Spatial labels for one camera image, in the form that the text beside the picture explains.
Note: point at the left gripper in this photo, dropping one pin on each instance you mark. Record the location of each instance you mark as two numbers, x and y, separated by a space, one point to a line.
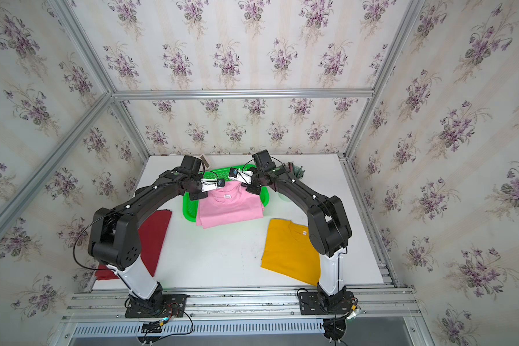
200 197

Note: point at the black round floor mount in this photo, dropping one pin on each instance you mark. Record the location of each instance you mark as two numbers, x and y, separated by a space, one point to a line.
334 329

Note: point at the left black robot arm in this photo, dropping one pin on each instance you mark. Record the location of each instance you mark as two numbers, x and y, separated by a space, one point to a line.
169 184

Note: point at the small circuit board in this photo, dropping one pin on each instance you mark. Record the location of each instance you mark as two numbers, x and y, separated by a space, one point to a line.
152 327

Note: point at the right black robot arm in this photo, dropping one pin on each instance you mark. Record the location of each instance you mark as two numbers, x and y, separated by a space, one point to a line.
329 228

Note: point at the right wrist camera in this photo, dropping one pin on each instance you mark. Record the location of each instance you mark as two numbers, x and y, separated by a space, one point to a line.
234 173

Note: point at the coloured pencils bunch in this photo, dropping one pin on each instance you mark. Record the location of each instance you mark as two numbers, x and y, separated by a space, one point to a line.
297 171

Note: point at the green plastic basket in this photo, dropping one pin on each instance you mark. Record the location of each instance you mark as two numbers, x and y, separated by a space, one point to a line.
190 207

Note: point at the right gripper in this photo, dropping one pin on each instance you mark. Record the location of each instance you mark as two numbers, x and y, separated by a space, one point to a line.
254 189

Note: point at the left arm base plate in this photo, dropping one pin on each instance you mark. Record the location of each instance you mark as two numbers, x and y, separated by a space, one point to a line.
159 305

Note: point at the pink calculator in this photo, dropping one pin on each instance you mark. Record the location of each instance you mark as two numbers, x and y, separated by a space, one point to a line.
205 162

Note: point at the pink t-shirt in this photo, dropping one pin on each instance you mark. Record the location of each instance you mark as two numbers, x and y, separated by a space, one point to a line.
229 204

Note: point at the aluminium front rail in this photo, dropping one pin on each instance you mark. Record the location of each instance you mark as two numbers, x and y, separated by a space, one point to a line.
227 304

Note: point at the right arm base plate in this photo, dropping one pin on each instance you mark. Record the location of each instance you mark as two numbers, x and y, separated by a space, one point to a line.
318 303

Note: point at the red folded t-shirt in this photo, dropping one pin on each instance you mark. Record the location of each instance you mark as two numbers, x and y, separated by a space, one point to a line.
145 242

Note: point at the yellow t-shirt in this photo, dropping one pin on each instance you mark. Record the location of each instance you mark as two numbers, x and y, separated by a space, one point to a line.
288 251

